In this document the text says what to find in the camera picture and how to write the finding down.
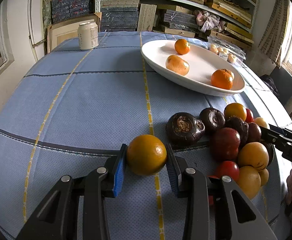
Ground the dark red plum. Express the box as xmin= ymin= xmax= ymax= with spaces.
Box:
xmin=212 ymin=127 xmax=240 ymax=160

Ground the metal shelf with boxes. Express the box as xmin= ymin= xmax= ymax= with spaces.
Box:
xmin=42 ymin=0 xmax=259 ymax=48

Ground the large dark water chestnut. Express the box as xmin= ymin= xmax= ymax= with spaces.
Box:
xmin=166 ymin=112 xmax=206 ymax=146

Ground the blue checked tablecloth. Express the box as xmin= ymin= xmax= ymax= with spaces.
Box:
xmin=0 ymin=32 xmax=292 ymax=239

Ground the mandarin at plate front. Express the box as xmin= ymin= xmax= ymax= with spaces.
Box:
xmin=211 ymin=69 xmax=234 ymax=90

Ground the dark chair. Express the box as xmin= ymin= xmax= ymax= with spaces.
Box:
xmin=260 ymin=67 xmax=292 ymax=106

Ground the mandarin at plate back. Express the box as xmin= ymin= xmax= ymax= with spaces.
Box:
xmin=174 ymin=39 xmax=190 ymax=55

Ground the white beverage can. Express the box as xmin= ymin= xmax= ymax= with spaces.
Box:
xmin=77 ymin=21 xmax=99 ymax=50

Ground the pale orange persimmon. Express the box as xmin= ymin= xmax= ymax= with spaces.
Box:
xmin=166 ymin=55 xmax=190 ymax=76

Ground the yellow orange fruit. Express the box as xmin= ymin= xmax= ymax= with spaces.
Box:
xmin=238 ymin=142 xmax=269 ymax=171

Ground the framed picture leaning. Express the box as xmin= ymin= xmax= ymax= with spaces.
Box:
xmin=47 ymin=12 xmax=102 ymax=53

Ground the clear plastic fruit package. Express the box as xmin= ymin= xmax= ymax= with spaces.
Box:
xmin=207 ymin=36 xmax=246 ymax=65

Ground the red tomato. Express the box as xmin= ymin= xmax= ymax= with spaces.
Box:
xmin=214 ymin=161 xmax=240 ymax=181

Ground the large orange fruit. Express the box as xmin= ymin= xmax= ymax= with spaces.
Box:
xmin=126 ymin=134 xmax=167 ymax=176

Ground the mandarin at plate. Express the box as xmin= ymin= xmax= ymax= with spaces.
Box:
xmin=174 ymin=39 xmax=190 ymax=55
xmin=211 ymin=69 xmax=234 ymax=90

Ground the pink plastic bag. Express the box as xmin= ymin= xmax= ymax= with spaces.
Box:
xmin=193 ymin=10 xmax=225 ymax=33

